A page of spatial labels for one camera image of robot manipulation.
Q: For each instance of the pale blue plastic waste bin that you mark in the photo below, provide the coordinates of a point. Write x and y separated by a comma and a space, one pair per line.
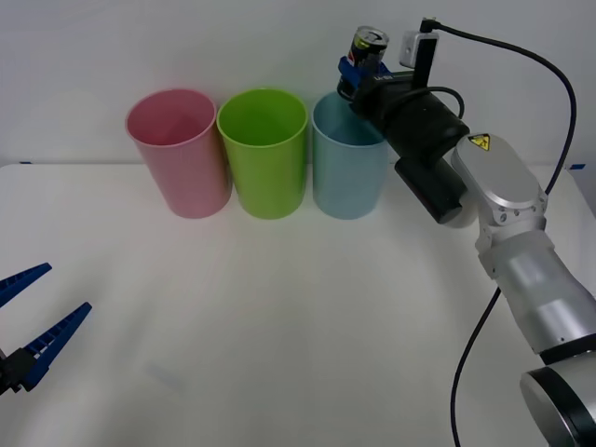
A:
347, 177

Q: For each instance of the pink plastic waste bin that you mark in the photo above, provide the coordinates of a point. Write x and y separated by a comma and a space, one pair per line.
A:
179, 163

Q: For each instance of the silver and black right arm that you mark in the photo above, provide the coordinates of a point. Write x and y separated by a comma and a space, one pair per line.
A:
507, 200

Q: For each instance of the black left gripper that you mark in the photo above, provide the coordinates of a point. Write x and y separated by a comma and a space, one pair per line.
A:
9, 370

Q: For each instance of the black drink can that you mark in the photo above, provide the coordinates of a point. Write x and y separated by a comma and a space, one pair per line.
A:
368, 49

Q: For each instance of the pale grey right wrist camera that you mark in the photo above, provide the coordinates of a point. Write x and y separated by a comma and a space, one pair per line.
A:
416, 49

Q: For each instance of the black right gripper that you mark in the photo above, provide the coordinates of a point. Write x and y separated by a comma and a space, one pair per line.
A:
384, 95

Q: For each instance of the green plastic waste bin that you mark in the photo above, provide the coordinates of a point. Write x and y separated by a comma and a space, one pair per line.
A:
267, 172

